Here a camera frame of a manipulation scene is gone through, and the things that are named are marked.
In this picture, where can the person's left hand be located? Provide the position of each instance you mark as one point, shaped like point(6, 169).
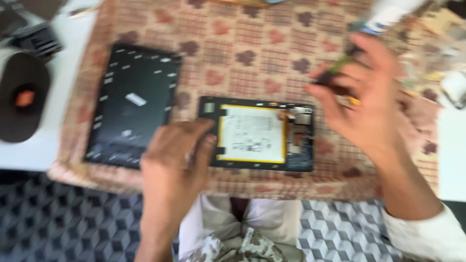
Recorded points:
point(171, 160)

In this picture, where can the person's right hand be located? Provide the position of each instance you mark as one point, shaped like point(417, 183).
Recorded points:
point(375, 102)

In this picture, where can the person's right fingers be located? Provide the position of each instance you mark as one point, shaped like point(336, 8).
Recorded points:
point(327, 98)

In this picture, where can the person's left fingers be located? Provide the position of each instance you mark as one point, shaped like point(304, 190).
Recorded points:
point(202, 127)

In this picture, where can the small yellow pick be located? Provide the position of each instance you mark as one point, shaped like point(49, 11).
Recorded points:
point(354, 101)

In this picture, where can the green and black screwdriver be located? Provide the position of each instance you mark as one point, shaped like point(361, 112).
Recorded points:
point(336, 67)

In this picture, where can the tablet with yellow-edged battery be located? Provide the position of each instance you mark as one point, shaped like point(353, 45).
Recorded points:
point(255, 134)

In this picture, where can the black tablet back cover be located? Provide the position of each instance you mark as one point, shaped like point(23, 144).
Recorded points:
point(134, 105)

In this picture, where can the beige patterned cloth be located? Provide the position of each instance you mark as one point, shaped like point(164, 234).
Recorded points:
point(255, 54)

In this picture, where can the white bottle with blue label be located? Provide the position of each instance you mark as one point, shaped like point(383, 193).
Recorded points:
point(386, 14)

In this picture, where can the person's light clothing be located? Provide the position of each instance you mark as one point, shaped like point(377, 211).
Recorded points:
point(240, 233)

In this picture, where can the heap of small parts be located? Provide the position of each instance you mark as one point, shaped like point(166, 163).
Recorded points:
point(437, 43)

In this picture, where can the white rounded object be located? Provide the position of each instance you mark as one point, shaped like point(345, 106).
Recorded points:
point(455, 89)

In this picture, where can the black cap with orange patch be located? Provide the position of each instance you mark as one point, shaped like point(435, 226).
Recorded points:
point(22, 98)

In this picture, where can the black ribbed device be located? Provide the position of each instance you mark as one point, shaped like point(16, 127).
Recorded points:
point(38, 40)

